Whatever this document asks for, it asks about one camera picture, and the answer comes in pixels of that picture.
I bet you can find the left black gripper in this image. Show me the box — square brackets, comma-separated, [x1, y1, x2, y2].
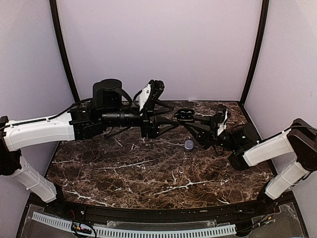
[101, 100, 180, 138]

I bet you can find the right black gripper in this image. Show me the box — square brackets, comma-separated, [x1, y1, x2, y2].
[184, 115, 240, 152]

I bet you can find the black earbud charging case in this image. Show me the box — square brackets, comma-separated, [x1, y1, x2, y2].
[174, 108, 195, 122]

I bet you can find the purple earbud charging case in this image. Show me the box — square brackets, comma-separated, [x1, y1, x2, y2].
[184, 139, 194, 152]

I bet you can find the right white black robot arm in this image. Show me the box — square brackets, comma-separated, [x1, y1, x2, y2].
[174, 105, 317, 215]

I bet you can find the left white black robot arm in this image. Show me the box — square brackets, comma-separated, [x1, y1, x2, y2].
[0, 79, 178, 216]

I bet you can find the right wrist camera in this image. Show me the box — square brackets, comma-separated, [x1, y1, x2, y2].
[215, 104, 229, 135]

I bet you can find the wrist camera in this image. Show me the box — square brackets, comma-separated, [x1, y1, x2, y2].
[133, 79, 164, 114]
[215, 104, 229, 135]

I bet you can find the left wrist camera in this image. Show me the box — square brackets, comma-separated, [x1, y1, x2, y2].
[133, 79, 164, 114]

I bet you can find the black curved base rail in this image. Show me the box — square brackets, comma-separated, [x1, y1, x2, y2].
[29, 193, 280, 224]

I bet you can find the right black frame post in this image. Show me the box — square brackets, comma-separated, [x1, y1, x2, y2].
[239, 0, 269, 107]

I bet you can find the black frame post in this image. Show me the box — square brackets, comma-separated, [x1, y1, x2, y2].
[49, 0, 80, 102]
[239, 0, 269, 107]

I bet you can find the white slotted cable duct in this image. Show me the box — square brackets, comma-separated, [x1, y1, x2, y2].
[32, 212, 237, 238]

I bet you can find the left black frame post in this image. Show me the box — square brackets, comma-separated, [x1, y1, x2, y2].
[49, 0, 80, 102]

